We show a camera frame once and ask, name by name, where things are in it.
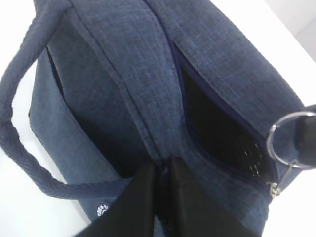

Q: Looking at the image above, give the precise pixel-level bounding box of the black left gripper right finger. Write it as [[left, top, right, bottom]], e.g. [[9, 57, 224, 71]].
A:
[[170, 158, 249, 237]]

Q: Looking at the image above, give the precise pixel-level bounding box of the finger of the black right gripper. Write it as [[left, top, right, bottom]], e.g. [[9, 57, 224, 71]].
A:
[[294, 104, 316, 169]]

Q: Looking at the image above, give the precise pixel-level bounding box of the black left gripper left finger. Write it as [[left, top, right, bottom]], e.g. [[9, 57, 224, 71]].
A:
[[79, 163, 156, 237]]

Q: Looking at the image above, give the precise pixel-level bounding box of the navy blue lunch bag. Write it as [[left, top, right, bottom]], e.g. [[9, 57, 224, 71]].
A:
[[0, 0, 306, 237]]

